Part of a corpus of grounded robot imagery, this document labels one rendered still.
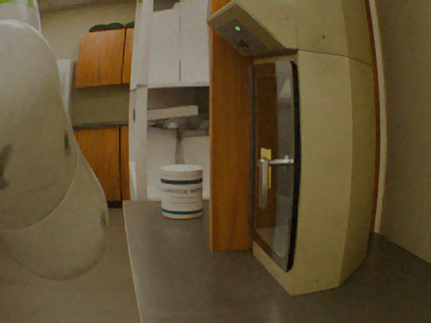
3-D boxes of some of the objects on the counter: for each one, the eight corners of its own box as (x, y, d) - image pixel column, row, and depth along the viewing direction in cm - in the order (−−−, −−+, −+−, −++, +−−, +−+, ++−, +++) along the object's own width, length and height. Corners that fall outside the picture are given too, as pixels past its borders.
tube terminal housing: (340, 241, 130) (332, -29, 120) (388, 275, 99) (382, -52, 88) (252, 254, 126) (248, -41, 115) (291, 296, 94) (286, -74, 84)
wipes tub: (199, 209, 176) (199, 163, 174) (206, 218, 163) (206, 169, 161) (160, 210, 173) (158, 164, 171) (164, 219, 161) (162, 170, 159)
